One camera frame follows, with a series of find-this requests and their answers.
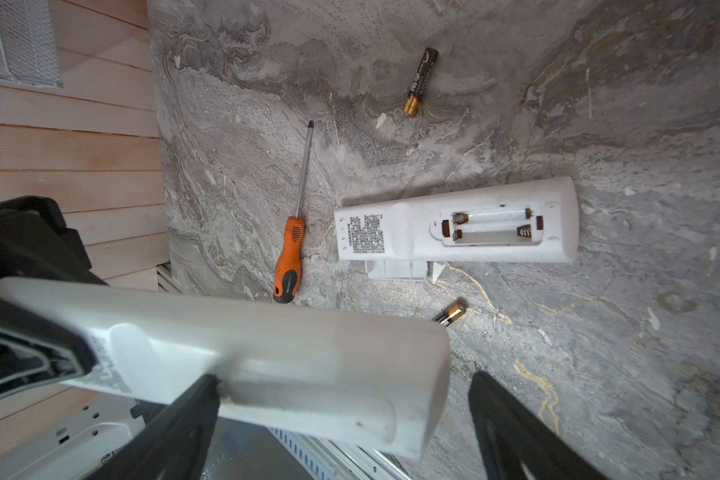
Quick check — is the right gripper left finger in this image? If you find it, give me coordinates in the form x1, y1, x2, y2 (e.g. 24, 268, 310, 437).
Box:
88, 375, 220, 479

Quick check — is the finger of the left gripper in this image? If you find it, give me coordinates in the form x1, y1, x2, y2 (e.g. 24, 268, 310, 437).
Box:
0, 299, 96, 400

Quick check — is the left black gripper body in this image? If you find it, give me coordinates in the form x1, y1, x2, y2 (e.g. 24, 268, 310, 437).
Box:
0, 196, 105, 285

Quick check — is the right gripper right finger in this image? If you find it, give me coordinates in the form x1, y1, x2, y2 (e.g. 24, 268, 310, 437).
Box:
468, 371, 604, 479

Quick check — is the black gold AAA battery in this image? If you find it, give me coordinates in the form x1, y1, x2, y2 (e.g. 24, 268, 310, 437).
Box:
433, 299, 468, 327
403, 47, 439, 117

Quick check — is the white remote control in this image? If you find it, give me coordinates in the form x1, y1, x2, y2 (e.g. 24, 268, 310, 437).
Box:
0, 278, 450, 459
334, 177, 579, 263

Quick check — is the orange handled screwdriver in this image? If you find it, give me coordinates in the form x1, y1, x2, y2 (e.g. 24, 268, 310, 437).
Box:
273, 120, 315, 304

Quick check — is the white battery cover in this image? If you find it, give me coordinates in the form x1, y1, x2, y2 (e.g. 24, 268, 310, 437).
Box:
365, 260, 446, 283

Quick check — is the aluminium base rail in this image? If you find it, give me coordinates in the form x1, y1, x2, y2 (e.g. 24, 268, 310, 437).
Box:
155, 263, 415, 480

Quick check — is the white wire mesh shelf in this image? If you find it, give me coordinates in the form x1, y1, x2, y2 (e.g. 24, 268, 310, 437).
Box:
0, 0, 63, 88

